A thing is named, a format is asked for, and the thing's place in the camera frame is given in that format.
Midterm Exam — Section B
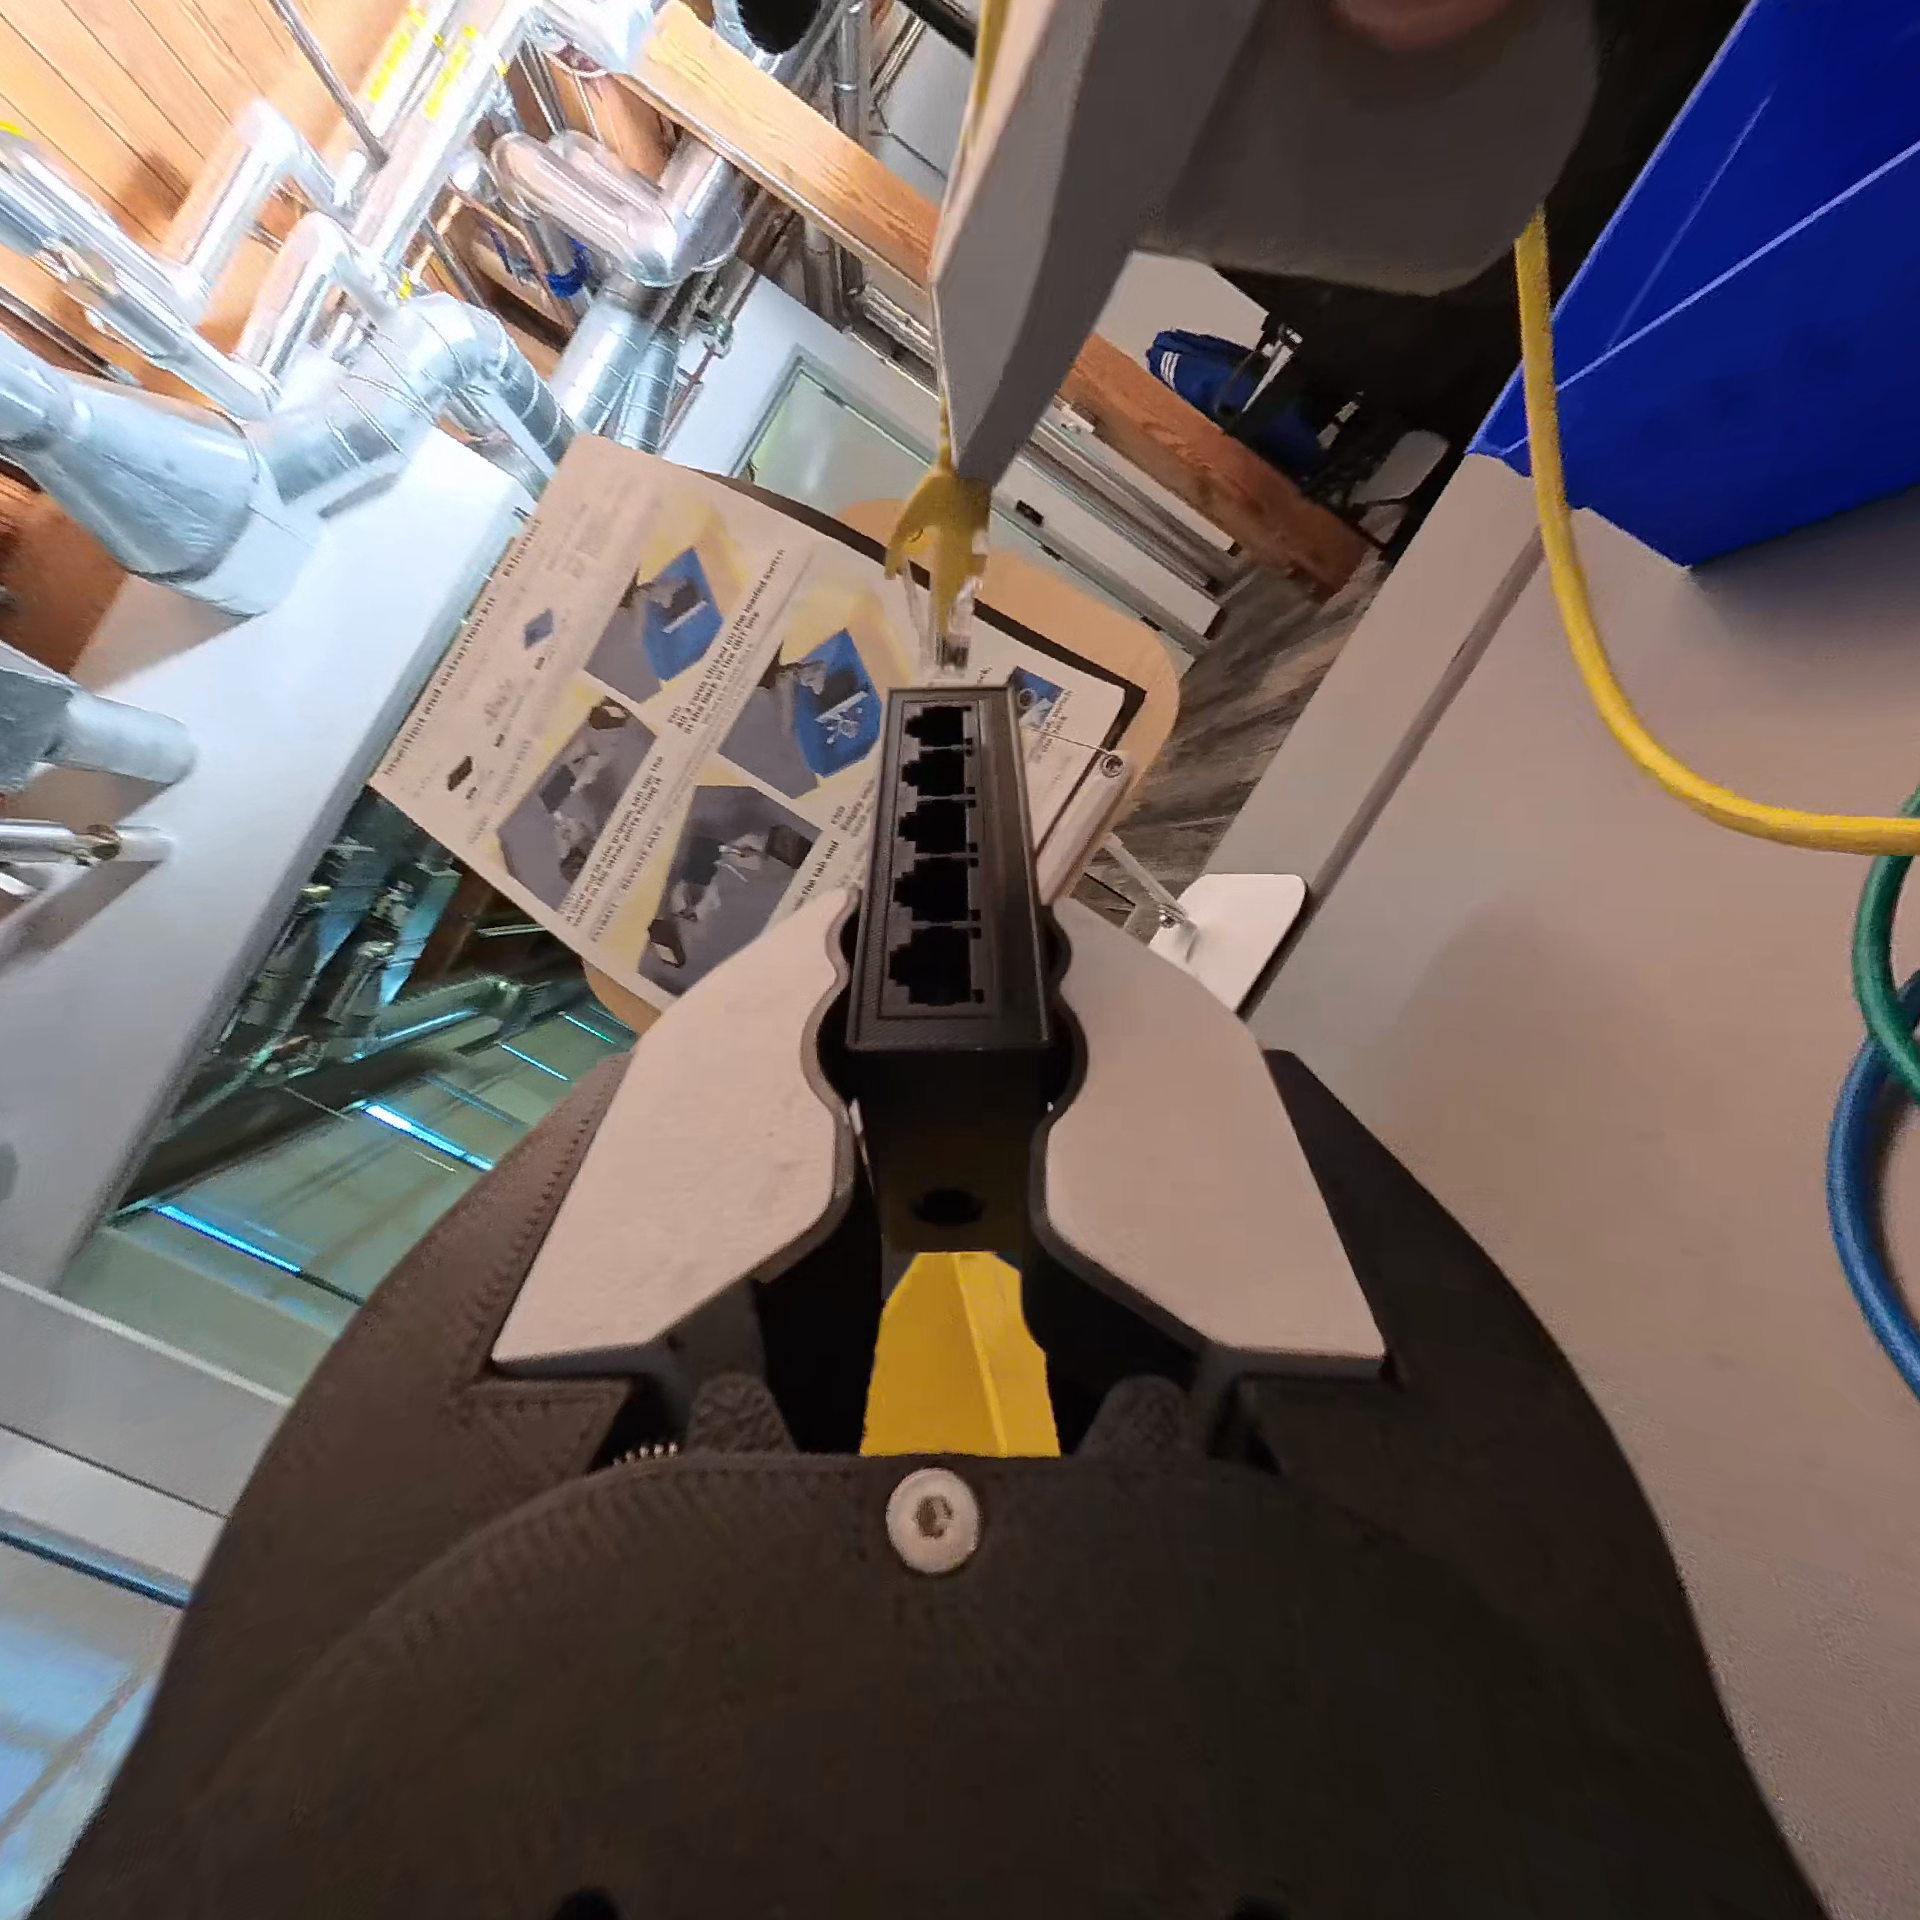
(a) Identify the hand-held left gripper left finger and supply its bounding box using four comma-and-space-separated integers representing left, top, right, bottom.
492, 892, 862, 1369

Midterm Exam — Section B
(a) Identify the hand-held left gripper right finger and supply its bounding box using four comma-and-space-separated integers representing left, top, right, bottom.
1035, 896, 1384, 1368

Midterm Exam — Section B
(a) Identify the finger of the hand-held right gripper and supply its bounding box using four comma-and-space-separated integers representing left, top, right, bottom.
927, 0, 1279, 485

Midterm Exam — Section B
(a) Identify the black network switch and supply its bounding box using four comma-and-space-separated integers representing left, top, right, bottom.
839, 688, 1055, 1257

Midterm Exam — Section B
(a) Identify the yellow ethernet cable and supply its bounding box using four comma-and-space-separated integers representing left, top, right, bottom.
881, 0, 1920, 860

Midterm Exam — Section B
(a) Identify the blue striped bag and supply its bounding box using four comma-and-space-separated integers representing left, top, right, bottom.
1144, 330, 1279, 426

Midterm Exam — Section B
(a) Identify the wooden beam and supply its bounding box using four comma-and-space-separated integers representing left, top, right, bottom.
630, 0, 1379, 600

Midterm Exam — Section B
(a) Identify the yellow plastic wedge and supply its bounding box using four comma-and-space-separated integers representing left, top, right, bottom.
862, 1253, 1062, 1458

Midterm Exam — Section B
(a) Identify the blue plastic bin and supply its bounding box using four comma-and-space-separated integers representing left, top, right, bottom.
1467, 0, 1920, 569

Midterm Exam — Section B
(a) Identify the printed instruction sheet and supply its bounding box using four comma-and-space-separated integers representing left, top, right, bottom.
368, 434, 1152, 1011

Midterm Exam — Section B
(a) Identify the silver insulated pipe cluster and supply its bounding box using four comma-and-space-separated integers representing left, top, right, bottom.
0, 0, 847, 619

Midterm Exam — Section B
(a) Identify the blue cable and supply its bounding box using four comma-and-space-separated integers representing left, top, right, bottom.
1824, 972, 1920, 1408

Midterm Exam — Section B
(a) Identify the green cable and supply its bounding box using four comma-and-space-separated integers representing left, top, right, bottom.
1852, 792, 1920, 1099

